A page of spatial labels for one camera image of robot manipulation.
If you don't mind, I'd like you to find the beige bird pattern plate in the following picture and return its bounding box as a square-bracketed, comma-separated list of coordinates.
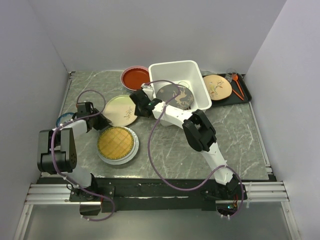
[203, 74, 232, 101]

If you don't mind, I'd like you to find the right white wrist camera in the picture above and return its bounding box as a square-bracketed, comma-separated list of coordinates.
[141, 83, 154, 100]

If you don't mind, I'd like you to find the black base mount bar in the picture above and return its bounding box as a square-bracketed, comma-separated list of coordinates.
[37, 177, 248, 217]

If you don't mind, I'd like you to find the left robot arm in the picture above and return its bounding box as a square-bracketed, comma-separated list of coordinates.
[37, 102, 112, 201]

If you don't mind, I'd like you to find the grey deer pattern plate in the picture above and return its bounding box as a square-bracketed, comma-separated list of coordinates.
[156, 84, 194, 110]

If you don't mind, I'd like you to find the round bamboo mat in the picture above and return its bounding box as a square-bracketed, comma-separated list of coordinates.
[97, 126, 134, 160]

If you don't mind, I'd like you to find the white plastic bin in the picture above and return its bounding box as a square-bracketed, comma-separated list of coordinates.
[148, 60, 212, 112]

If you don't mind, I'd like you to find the orange plastic fork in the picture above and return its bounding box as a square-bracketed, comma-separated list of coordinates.
[232, 89, 244, 101]

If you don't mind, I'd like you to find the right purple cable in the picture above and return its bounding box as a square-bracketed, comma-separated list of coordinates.
[144, 79, 245, 218]

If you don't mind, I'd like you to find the clear plastic cup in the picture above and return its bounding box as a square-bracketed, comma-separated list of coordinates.
[224, 68, 238, 83]

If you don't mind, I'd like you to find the red round plate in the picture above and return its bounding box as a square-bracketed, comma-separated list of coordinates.
[120, 65, 150, 92]

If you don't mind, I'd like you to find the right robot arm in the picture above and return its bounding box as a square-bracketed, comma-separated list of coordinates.
[129, 89, 245, 200]

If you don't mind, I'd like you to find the blue white small bowl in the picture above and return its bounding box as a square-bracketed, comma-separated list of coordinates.
[55, 112, 74, 127]

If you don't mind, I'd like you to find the white plate under mat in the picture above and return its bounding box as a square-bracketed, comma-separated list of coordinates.
[97, 126, 140, 166]

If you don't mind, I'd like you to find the orange plastic spoon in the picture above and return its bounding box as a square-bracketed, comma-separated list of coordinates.
[232, 74, 245, 98]

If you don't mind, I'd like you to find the aluminium rail frame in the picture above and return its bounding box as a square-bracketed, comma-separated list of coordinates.
[24, 182, 289, 205]

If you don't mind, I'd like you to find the black tray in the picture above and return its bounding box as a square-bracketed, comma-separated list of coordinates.
[211, 74, 252, 108]

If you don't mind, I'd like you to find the cream floral plate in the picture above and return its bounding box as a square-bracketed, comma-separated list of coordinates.
[103, 95, 138, 127]

